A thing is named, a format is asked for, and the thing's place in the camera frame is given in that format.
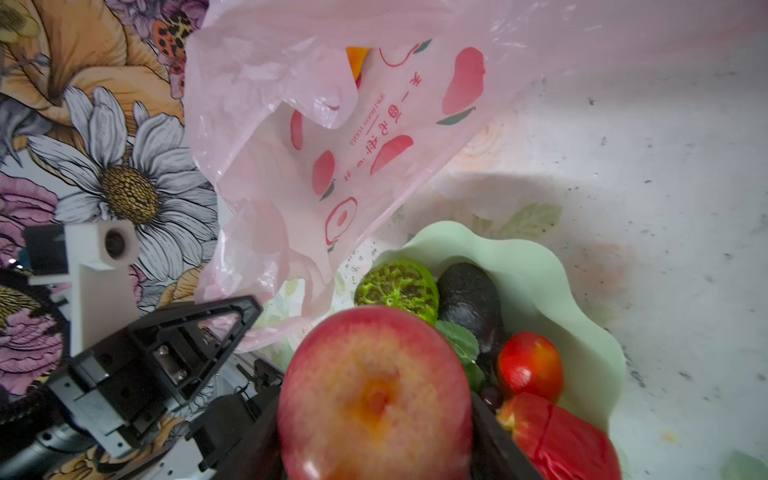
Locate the green wavy fruit plate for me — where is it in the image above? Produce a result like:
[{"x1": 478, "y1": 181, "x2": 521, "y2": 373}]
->
[{"x1": 374, "y1": 221, "x2": 627, "y2": 431}]

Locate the small red tomato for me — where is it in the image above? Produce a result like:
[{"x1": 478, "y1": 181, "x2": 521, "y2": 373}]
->
[{"x1": 496, "y1": 332, "x2": 565, "y2": 403}]

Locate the red pink apple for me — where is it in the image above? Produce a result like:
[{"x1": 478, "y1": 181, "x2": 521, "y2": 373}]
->
[{"x1": 277, "y1": 306, "x2": 473, "y2": 479}]

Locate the dark purple grape bunch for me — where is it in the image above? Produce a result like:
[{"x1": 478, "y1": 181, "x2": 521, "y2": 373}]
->
[{"x1": 480, "y1": 383, "x2": 505, "y2": 412}]

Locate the red bell pepper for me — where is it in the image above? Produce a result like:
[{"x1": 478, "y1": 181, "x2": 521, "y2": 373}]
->
[{"x1": 496, "y1": 393, "x2": 622, "y2": 480}]

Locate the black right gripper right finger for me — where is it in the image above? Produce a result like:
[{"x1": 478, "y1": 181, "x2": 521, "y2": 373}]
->
[{"x1": 469, "y1": 393, "x2": 543, "y2": 480}]

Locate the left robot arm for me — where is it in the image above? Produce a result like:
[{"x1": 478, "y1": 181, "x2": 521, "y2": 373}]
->
[{"x1": 1, "y1": 296, "x2": 285, "y2": 479}]

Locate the green bumpy custard apple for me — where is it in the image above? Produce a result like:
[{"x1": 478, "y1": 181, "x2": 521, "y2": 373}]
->
[{"x1": 353, "y1": 259, "x2": 439, "y2": 326}]

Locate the red orange mango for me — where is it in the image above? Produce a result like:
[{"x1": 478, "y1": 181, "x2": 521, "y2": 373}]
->
[{"x1": 346, "y1": 47, "x2": 370, "y2": 83}]

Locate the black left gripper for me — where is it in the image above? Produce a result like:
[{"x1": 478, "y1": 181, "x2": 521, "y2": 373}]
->
[{"x1": 50, "y1": 295, "x2": 263, "y2": 458}]

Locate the dark brown mangosteen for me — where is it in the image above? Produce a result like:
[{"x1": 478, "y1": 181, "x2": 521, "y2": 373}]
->
[{"x1": 436, "y1": 320, "x2": 486, "y2": 392}]

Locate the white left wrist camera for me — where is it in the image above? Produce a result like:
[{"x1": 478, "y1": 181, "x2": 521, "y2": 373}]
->
[{"x1": 23, "y1": 220, "x2": 141, "y2": 356}]

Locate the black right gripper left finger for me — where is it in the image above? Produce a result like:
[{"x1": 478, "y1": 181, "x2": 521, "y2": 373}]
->
[{"x1": 213, "y1": 396, "x2": 282, "y2": 480}]

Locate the pink plastic bag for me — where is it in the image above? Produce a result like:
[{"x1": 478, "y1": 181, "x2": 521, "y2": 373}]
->
[{"x1": 183, "y1": 1, "x2": 767, "y2": 351}]

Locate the dark avocado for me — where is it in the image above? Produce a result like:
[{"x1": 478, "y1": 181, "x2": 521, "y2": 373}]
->
[{"x1": 437, "y1": 262, "x2": 506, "y2": 361}]

